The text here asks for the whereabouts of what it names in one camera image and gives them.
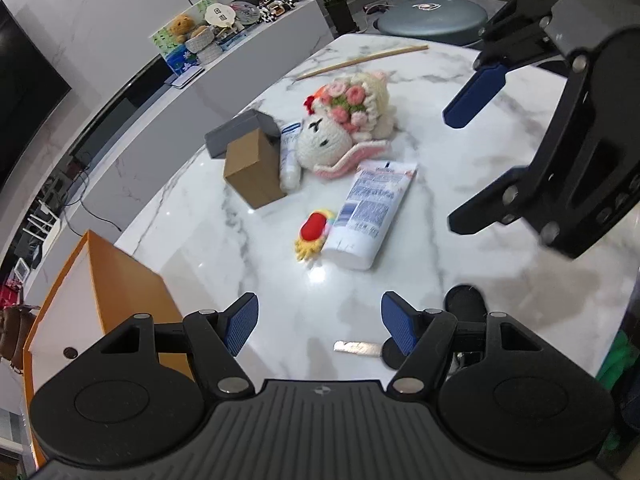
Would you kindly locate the wooden stick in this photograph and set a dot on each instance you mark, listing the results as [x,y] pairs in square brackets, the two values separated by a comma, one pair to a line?
[360,60]

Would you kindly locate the black white checkered ornament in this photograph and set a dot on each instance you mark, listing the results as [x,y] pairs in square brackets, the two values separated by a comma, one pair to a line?
[272,9]

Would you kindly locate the white crochet doll with flowers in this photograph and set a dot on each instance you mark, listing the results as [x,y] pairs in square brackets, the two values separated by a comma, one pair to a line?
[325,140]

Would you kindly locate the brown cardboard box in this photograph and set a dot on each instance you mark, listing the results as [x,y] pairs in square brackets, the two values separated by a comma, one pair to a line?
[255,170]

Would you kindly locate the white marble TV cabinet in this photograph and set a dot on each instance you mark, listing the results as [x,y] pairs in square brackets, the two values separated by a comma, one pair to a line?
[150,135]

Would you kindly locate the metal key with black head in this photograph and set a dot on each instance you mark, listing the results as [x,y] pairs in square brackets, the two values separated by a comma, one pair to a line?
[355,347]

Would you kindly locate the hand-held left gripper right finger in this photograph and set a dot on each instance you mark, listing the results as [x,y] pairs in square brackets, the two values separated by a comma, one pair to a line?
[400,322]

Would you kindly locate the blue flat box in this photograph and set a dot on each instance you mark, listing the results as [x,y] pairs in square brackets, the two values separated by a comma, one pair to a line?
[232,37]

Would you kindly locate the white woven basket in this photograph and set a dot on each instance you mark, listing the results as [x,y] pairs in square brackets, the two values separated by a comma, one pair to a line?
[202,45]

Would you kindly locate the decorated plate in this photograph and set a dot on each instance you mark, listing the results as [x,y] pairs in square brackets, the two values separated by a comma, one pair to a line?
[245,10]

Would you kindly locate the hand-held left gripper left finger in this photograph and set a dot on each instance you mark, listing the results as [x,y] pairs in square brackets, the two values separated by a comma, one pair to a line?
[242,322]

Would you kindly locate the grey round seat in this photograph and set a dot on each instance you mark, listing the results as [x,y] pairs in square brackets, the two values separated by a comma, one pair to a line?
[432,17]

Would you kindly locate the round paper fan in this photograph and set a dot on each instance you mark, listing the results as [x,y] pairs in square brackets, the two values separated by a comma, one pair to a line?
[220,15]

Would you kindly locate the teddy bear with picture board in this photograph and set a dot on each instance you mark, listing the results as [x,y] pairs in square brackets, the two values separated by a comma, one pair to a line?
[165,42]

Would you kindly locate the large white cream tube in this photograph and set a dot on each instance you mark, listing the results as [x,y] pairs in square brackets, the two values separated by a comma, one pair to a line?
[365,210]

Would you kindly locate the grey flat box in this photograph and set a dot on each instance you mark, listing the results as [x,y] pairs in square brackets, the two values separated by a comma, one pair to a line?
[235,127]

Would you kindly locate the small white tube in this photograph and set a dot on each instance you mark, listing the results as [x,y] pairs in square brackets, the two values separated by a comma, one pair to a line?
[289,160]

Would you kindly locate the orange storage box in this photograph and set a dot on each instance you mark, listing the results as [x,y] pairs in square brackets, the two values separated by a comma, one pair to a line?
[125,280]

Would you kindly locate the white marble desktop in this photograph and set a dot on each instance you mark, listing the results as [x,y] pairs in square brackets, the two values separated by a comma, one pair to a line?
[280,310]

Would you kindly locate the small red yellow toy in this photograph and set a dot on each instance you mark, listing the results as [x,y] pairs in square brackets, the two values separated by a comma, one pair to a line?
[312,227]

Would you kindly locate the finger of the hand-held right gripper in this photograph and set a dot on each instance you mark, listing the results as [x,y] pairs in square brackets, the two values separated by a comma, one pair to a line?
[490,207]
[475,95]

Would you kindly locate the brown teddy bear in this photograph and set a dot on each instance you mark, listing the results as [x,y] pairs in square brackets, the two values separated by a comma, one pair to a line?
[181,27]

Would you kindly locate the black television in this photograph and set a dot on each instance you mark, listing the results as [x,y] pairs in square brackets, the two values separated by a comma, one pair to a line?
[25,85]

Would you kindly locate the dark notebook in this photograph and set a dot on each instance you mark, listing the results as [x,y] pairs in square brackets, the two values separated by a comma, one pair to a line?
[187,77]

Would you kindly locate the green cloth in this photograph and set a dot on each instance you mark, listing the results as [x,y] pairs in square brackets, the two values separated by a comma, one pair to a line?
[620,360]

